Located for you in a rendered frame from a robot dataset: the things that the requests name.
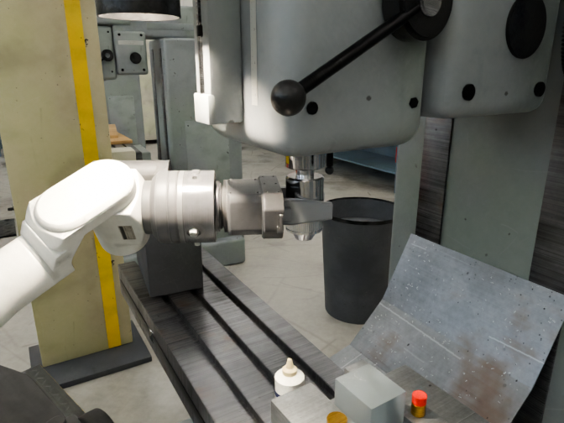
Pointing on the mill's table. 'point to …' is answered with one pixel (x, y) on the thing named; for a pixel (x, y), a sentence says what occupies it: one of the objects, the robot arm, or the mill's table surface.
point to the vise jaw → (302, 406)
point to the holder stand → (170, 267)
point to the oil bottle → (288, 378)
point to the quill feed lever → (397, 14)
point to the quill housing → (389, 107)
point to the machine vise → (436, 403)
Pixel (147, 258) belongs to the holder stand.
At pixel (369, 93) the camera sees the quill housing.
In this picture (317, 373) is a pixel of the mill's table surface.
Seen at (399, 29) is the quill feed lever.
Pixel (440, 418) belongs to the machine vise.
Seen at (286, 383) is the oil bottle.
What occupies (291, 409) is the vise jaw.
